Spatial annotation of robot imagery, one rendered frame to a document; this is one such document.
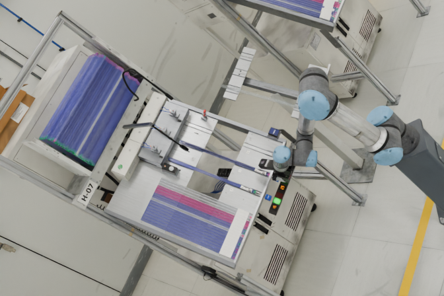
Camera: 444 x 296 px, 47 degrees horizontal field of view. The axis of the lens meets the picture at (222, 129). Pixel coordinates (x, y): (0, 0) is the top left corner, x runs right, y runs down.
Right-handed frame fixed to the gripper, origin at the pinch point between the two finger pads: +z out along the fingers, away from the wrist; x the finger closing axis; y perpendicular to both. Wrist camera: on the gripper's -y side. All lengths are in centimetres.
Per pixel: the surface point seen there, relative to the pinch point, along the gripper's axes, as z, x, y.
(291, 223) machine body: 62, -4, 12
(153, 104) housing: -6, 12, -74
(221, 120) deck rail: 1.0, 19.1, -38.8
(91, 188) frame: -11, -42, -80
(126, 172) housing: -6, -28, -70
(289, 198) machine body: 55, 8, 6
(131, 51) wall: 114, 96, -166
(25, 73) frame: -47, -11, -120
